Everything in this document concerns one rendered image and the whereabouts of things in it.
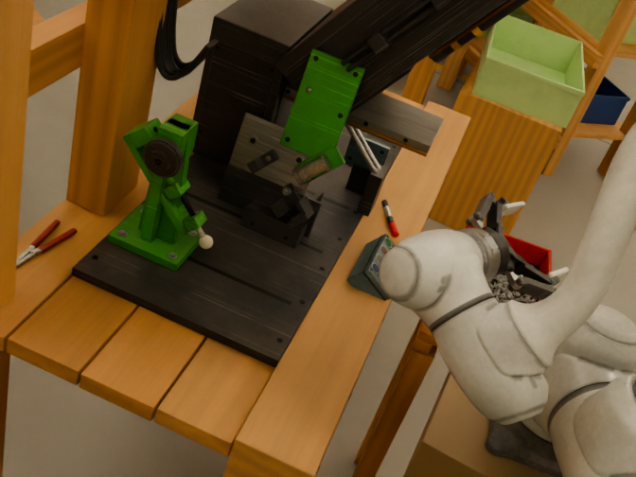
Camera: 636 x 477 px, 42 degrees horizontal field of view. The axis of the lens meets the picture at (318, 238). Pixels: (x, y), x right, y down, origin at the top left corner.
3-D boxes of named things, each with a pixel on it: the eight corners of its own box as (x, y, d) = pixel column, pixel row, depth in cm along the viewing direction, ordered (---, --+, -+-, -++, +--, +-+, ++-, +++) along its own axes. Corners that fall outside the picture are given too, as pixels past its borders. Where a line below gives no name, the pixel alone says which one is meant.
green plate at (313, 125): (336, 157, 178) (371, 66, 171) (328, 165, 171) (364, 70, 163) (288, 137, 179) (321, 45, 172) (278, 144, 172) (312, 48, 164)
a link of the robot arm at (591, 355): (576, 387, 149) (639, 295, 137) (611, 467, 134) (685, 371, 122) (496, 370, 145) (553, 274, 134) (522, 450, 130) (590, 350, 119)
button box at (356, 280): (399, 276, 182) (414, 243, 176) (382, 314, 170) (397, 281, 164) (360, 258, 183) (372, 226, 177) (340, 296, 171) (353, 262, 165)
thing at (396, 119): (439, 129, 191) (444, 118, 189) (425, 158, 178) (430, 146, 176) (288, 67, 195) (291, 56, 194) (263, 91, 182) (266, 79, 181)
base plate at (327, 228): (412, 131, 236) (415, 124, 235) (275, 368, 147) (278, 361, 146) (280, 76, 241) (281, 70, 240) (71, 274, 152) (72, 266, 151)
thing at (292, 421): (453, 157, 258) (471, 116, 250) (291, 531, 137) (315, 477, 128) (413, 140, 260) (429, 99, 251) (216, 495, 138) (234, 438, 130)
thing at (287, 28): (299, 130, 214) (335, 8, 195) (256, 181, 190) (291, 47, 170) (236, 103, 217) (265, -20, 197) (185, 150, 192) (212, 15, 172)
